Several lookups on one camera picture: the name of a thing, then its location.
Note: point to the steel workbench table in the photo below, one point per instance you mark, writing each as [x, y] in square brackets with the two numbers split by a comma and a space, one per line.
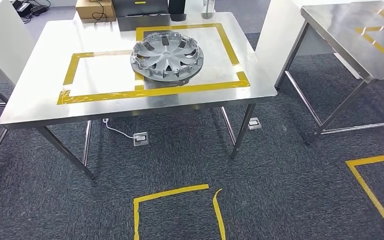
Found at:
[337, 30]
[29, 99]

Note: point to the silver floor socket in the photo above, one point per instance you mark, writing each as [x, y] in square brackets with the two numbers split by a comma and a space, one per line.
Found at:
[141, 139]
[255, 123]

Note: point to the silver wheel hubcap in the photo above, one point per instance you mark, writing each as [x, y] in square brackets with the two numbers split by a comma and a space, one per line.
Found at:
[165, 56]

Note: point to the yellow floor tape square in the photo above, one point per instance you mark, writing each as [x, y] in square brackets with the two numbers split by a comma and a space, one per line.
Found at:
[352, 164]
[165, 193]

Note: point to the clear plastic bottle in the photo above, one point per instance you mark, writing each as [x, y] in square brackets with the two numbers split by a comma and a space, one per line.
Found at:
[208, 11]

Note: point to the black upright device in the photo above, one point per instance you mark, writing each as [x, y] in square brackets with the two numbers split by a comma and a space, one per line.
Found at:
[177, 8]

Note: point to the black box case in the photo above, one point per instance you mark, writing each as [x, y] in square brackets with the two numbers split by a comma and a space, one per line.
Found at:
[139, 8]

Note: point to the white table panel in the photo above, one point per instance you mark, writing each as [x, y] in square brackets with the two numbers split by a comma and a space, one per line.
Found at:
[278, 30]
[3, 36]

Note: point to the brown cardboard box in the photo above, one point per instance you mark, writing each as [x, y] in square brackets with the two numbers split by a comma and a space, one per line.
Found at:
[86, 11]

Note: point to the black power adapters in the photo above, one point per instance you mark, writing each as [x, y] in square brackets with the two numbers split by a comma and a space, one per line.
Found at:
[23, 7]

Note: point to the yellow tape frame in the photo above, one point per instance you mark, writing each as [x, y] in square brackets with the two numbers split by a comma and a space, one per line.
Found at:
[379, 46]
[69, 69]
[228, 46]

